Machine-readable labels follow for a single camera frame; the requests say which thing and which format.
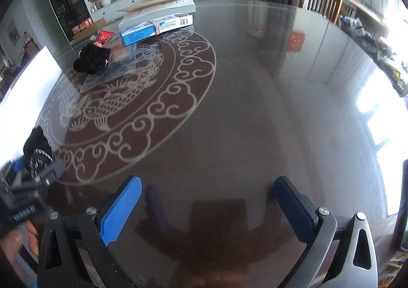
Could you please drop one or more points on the framed wall picture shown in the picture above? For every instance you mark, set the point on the framed wall picture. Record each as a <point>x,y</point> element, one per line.
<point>12,32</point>

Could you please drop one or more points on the blue rectangular box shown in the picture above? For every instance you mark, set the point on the blue rectangular box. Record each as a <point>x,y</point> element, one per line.
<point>156,28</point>

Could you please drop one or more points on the long white cardboard box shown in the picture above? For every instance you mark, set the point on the long white cardboard box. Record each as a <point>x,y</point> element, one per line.
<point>159,9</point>

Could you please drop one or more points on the wooden sideboard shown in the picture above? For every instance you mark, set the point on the wooden sideboard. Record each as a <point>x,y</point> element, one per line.
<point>363,9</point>

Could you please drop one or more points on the white board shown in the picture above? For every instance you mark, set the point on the white board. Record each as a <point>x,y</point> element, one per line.
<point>28,84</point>

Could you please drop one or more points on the clear plastic bag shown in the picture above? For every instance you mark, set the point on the clear plastic bag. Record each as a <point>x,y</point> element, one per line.
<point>111,74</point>

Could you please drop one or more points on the person's left hand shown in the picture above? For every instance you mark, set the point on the person's left hand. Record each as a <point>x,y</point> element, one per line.
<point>19,240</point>

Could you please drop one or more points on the wooden side cabinet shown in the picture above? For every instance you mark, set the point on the wooden side cabinet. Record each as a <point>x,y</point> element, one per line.
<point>30,47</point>

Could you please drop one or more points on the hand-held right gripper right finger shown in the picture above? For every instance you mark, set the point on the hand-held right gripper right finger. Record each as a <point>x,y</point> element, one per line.
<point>295,211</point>

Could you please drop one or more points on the pile of assorted small items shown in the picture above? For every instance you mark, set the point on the pile of assorted small items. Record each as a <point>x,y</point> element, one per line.
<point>376,42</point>

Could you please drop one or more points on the dark wooden post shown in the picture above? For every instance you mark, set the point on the dark wooden post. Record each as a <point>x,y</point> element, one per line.
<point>402,205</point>

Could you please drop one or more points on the open cardboard box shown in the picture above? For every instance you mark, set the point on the open cardboard box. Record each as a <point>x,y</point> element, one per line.
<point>87,26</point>

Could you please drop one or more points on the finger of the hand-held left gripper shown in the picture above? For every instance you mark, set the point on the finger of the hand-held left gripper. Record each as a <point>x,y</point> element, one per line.
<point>14,168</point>
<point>52,168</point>

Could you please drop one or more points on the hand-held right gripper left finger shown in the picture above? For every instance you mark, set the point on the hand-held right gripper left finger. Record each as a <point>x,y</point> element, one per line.
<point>122,208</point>

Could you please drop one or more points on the patterned rug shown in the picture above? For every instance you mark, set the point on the patterned rug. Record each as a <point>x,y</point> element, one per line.
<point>393,270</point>

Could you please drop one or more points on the red snack packet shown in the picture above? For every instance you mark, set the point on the red snack packet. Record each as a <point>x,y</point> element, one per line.
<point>103,36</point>

